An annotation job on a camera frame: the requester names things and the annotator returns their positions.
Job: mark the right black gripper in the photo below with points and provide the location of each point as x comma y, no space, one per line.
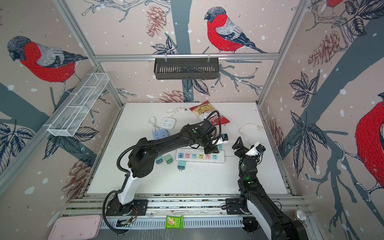
237,147

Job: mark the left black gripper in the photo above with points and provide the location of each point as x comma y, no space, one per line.
213,149

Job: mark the white multicolour power strip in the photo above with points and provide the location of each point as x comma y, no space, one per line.
197,156

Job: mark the teal charger plug front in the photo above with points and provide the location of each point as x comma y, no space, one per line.
181,165

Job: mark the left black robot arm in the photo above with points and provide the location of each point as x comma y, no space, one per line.
138,161

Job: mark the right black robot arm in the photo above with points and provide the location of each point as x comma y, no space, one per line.
254,199

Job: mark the green charger plug left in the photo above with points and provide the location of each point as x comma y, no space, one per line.
168,159

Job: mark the teal charger plug left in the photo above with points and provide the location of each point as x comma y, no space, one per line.
159,160

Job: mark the red white chips bag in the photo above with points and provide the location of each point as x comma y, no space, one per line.
204,112

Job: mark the white square socket cube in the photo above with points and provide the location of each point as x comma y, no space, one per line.
168,123

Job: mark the blue square socket cube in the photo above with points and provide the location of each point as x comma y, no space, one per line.
160,134

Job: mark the glass jar with lid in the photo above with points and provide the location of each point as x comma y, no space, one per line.
296,215

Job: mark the green snack packet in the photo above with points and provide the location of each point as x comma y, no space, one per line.
173,222

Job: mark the pink tray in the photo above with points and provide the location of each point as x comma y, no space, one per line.
76,228

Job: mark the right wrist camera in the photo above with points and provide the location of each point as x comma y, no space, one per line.
252,152

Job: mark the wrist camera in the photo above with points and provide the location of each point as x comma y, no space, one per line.
252,152
224,138

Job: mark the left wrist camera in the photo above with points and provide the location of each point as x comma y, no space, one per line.
224,138

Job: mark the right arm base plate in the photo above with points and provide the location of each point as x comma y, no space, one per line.
235,206

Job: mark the black hanging wire basket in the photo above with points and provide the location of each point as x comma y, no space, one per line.
187,69

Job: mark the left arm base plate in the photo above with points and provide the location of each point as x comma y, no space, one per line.
138,207

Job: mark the white mesh wall shelf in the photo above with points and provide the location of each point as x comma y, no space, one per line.
71,117

